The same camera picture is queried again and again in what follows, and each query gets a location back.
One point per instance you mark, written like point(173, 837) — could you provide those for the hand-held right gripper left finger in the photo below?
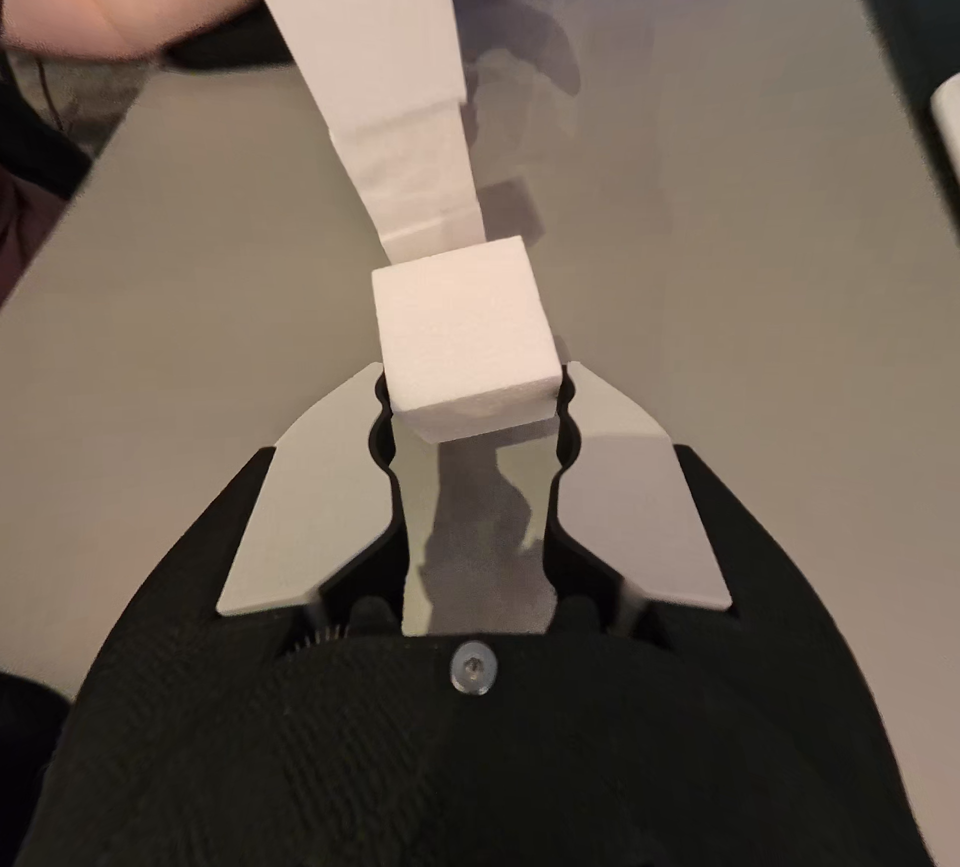
point(315, 507)

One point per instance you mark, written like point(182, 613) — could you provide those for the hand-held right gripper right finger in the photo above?
point(637, 507)

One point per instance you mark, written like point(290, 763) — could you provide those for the white hard foam cube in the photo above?
point(435, 241)
point(412, 169)
point(457, 327)
point(352, 4)

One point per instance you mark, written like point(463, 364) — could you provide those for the black padded wrist rest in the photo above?
point(225, 46)

